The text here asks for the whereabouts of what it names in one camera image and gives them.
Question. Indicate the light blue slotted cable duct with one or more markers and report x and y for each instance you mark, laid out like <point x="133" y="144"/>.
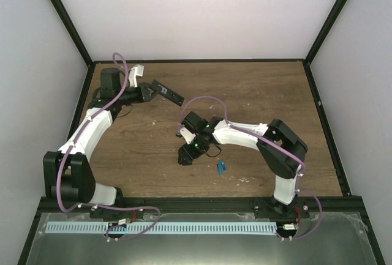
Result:
<point x="251" y="228"/>

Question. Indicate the grey metal front plate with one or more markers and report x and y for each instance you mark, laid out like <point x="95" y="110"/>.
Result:
<point x="335" y="238"/>

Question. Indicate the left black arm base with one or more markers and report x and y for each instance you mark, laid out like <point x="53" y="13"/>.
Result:
<point x="124" y="207"/>

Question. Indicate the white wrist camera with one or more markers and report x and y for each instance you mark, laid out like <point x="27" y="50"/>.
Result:
<point x="186" y="134"/>
<point x="135" y="72"/>

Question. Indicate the black remote control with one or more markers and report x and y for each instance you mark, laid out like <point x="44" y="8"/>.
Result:
<point x="168" y="93"/>

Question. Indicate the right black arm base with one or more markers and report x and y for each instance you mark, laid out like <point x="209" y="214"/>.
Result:
<point x="272" y="208"/>

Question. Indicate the black aluminium frame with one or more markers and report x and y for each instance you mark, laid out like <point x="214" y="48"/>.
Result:
<point x="345" y="203"/>

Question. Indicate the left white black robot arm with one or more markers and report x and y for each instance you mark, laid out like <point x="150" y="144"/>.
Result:
<point x="68" y="175"/>

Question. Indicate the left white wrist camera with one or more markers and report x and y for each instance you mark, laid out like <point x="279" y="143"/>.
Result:
<point x="135" y="72"/>

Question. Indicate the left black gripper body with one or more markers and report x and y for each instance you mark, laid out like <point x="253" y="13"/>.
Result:
<point x="143" y="92"/>

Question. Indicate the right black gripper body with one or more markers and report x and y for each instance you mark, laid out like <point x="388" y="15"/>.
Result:
<point x="198" y="150"/>

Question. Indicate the blue battery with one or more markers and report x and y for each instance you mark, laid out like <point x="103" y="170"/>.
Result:
<point x="219" y="168"/>
<point x="223" y="165"/>

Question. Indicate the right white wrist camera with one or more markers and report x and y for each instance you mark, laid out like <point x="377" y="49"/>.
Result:
<point x="186" y="134"/>

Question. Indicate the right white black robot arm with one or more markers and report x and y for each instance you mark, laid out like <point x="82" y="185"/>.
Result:
<point x="282" y="150"/>

